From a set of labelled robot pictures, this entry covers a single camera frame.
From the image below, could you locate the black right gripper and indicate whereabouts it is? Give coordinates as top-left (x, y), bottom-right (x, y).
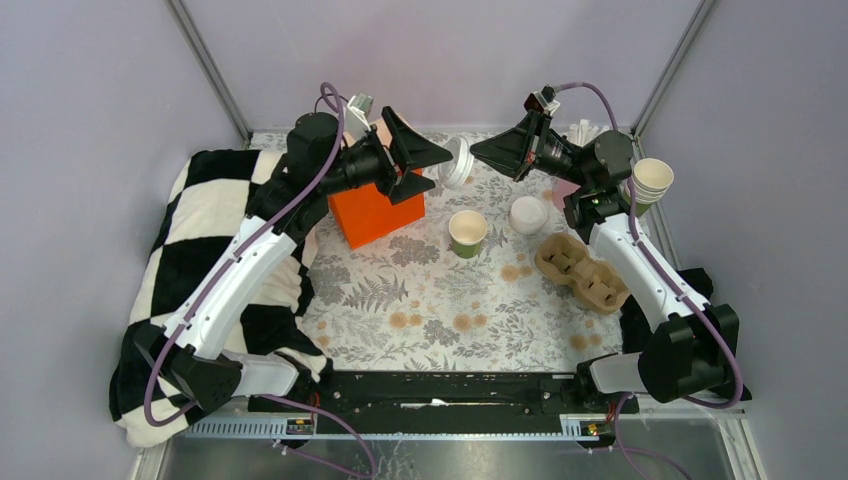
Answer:
top-left (468, 110), bottom-right (591, 189)

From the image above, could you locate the stack of white plastic lids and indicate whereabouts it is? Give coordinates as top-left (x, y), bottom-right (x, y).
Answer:
top-left (508, 196), bottom-right (548, 235)

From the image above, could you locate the stack of green paper cups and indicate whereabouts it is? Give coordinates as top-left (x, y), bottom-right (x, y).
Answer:
top-left (621, 158), bottom-right (675, 217)

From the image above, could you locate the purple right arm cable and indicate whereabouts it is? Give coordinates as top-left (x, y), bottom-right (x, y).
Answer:
top-left (559, 82), bottom-right (745, 480)

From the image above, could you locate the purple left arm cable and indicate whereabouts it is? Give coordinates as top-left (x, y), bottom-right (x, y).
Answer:
top-left (142, 82), bottom-right (349, 428)

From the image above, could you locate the bundle of white wrapped straws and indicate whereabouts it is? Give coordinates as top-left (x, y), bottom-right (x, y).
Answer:
top-left (565, 119), bottom-right (611, 148)

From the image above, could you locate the green paper coffee cup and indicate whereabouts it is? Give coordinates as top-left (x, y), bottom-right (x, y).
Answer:
top-left (448, 210), bottom-right (488, 259)

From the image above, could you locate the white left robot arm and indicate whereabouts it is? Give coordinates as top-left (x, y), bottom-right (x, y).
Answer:
top-left (133, 107), bottom-right (454, 412)

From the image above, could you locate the black white checkered blanket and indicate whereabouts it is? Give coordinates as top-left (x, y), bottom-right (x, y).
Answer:
top-left (109, 150), bottom-right (332, 448)

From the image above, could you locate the clear white plastic cup lid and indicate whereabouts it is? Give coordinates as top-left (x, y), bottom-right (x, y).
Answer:
top-left (437, 136), bottom-right (474, 190)

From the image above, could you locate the black t-shirt with logo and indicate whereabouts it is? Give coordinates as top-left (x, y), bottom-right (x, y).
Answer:
top-left (620, 268), bottom-right (752, 404)

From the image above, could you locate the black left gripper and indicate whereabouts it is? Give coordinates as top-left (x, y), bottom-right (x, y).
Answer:
top-left (319, 106), bottom-right (453, 203)

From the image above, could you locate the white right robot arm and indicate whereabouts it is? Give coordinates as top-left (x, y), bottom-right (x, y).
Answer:
top-left (470, 111), bottom-right (745, 412)

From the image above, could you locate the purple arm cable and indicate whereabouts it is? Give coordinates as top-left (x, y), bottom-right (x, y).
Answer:
top-left (142, 82), bottom-right (349, 428)
top-left (559, 82), bottom-right (745, 480)

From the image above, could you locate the brown cardboard cup carrier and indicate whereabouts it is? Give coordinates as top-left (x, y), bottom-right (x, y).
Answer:
top-left (534, 233), bottom-right (631, 315)

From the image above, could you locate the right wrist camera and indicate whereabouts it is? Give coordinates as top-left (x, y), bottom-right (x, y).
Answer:
top-left (523, 85), bottom-right (560, 117)

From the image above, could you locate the orange paper gift bag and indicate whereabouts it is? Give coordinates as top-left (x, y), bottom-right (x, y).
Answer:
top-left (327, 119), bottom-right (427, 252)

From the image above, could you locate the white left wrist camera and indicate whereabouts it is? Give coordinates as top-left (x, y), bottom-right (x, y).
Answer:
top-left (344, 93), bottom-right (374, 143)

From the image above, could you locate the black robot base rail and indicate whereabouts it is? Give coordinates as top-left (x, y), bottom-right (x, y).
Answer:
top-left (288, 371), bottom-right (639, 440)

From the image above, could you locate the floral patterned table mat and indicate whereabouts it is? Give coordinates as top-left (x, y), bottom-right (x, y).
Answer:
top-left (302, 163), bottom-right (624, 372)

